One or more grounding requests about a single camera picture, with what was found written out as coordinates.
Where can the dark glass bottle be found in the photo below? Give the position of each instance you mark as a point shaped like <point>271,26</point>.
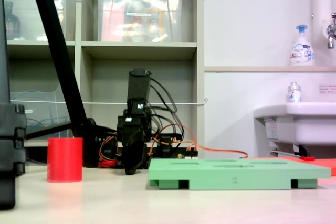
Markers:
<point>11,24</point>

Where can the clear bin with bottles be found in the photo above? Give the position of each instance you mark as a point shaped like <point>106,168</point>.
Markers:
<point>29,19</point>

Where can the white sink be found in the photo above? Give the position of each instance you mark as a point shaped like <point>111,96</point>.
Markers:
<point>302,127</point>

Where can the circuit board with white connectors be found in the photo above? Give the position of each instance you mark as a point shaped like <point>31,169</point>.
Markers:
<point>190,156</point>

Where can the red cylinder block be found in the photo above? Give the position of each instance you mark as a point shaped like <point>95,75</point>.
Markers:
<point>64,159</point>

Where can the metal faucet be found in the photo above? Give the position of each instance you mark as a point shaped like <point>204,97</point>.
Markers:
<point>330,33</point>

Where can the beige shelf unit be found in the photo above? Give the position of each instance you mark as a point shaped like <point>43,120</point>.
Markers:
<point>139,48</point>

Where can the small red flat piece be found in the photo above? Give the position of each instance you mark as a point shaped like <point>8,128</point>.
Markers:
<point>307,158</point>

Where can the green shape sorter board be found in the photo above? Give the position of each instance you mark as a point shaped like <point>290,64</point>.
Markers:
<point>236,175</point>

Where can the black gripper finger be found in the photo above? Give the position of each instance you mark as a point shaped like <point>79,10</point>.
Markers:
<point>135,153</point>

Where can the white soap pump bottle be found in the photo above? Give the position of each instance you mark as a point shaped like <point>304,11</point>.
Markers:
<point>302,51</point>

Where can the black tripod with smooth legs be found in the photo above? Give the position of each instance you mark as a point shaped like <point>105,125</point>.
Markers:
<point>52,30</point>

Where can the white bottle pink cap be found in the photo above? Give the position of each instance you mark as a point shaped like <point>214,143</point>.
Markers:
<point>155,19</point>

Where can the small bottle silver cap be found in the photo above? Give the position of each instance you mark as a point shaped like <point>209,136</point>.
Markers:
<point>294,94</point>

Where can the pink wall notice label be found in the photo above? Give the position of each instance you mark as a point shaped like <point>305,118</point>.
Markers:
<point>327,89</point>

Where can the clear bin with packages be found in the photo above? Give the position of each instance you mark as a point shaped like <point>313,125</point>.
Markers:
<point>139,24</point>

